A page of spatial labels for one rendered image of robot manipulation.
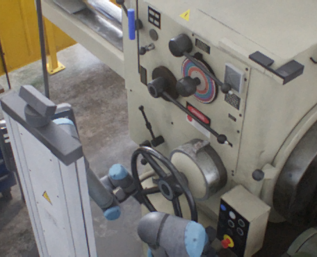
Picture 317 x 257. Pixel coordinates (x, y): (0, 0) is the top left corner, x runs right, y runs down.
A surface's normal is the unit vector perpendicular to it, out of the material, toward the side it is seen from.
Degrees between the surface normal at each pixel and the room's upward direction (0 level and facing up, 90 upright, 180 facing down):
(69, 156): 90
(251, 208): 0
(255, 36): 0
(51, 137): 0
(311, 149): 43
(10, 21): 90
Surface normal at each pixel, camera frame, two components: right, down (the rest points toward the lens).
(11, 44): 0.64, 0.52
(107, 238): 0.00, -0.73
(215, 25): -0.54, -0.22
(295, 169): -0.68, 0.04
